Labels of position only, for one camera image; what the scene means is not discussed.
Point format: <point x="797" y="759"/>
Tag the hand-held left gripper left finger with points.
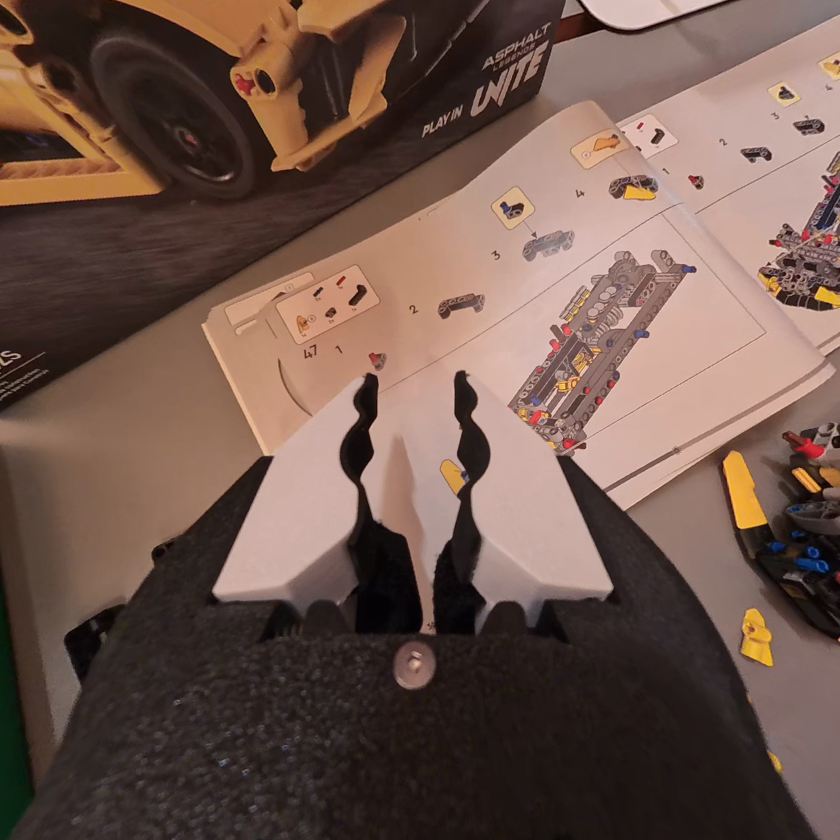
<point x="289" y="525"/>

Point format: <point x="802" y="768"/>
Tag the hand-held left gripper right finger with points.
<point x="538" y="525"/>

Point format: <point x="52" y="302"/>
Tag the small yellow lego piece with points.
<point x="756" y="640"/>
<point x="775" y="761"/>

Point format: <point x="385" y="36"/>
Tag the grey black lego chassis assembly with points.
<point x="800" y="571"/>

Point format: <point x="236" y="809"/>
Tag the white instruction booklet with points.
<point x="459" y="262"/>

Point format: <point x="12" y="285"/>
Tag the lego set box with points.
<point x="197" y="229"/>

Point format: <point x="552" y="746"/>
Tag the green plastic bin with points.
<point x="10" y="722"/>

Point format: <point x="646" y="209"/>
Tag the white tablet stand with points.
<point x="656" y="13"/>

